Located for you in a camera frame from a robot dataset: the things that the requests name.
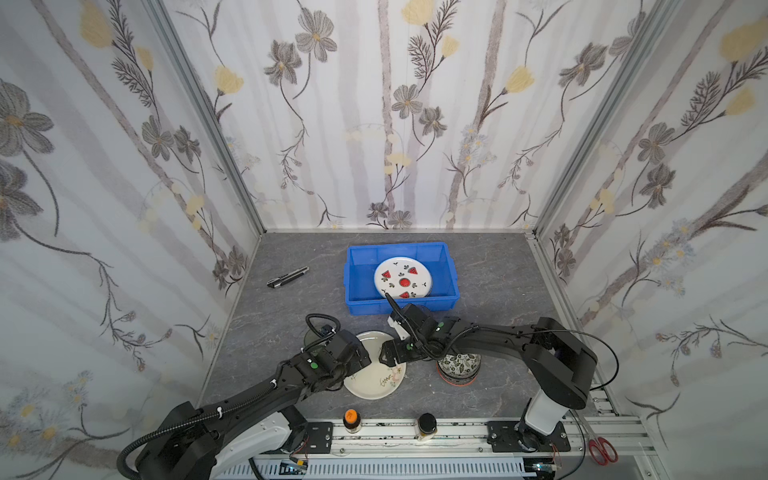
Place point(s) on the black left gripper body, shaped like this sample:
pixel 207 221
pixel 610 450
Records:
pixel 358 354

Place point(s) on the black lid jar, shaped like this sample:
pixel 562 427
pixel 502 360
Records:
pixel 426 426

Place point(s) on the green glass cup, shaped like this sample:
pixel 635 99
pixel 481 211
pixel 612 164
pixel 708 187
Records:
pixel 312 335

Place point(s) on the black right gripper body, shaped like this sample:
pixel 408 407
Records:
pixel 393 351

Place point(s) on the aluminium rail frame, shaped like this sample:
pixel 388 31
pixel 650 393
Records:
pixel 469 444

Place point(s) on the red handled scissors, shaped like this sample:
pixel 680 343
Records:
pixel 600 449

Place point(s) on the watermelon pattern white plate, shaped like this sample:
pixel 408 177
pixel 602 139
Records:
pixel 402 277

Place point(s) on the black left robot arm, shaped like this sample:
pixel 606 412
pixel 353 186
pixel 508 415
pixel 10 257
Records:
pixel 189 439

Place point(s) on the orange lid jar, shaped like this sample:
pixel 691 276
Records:
pixel 352 421

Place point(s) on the black white patterned bowl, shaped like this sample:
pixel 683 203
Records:
pixel 460 365

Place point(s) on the blue plastic bin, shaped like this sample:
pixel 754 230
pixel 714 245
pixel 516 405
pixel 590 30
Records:
pixel 361 262

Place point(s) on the cream floral plate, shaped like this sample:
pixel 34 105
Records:
pixel 377 380

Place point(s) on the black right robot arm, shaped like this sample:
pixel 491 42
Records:
pixel 560 362

